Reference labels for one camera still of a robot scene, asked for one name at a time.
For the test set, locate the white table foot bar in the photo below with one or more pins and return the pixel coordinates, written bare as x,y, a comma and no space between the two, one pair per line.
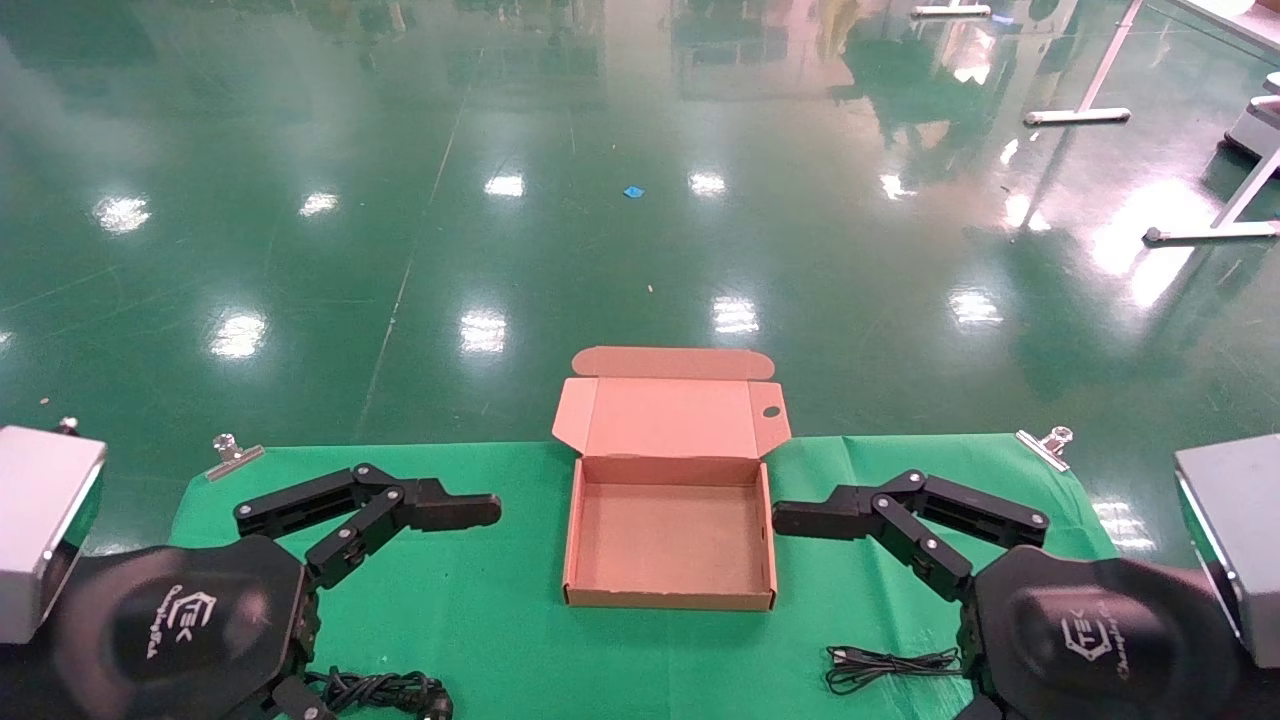
950,10

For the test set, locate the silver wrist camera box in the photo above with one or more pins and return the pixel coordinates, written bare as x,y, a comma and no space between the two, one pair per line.
40,520
1240,530

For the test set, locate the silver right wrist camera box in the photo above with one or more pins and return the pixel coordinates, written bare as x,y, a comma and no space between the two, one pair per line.
1240,530

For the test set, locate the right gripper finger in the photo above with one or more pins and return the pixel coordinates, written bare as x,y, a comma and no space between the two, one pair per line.
820,515

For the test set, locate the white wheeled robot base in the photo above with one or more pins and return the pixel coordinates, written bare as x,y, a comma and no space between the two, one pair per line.
1255,125

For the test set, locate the green table cloth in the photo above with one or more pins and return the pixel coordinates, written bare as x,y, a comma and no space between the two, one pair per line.
480,620

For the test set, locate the white table frame legs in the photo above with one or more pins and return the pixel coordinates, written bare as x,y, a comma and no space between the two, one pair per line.
1075,116

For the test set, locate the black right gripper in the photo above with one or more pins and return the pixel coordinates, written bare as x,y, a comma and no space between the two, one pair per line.
1090,640

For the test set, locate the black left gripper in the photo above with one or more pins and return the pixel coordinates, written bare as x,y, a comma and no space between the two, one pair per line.
180,630

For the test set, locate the open brown cardboard box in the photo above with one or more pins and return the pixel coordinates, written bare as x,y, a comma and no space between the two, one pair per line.
665,540

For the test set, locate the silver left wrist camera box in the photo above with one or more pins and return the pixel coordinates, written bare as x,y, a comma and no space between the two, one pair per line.
40,520

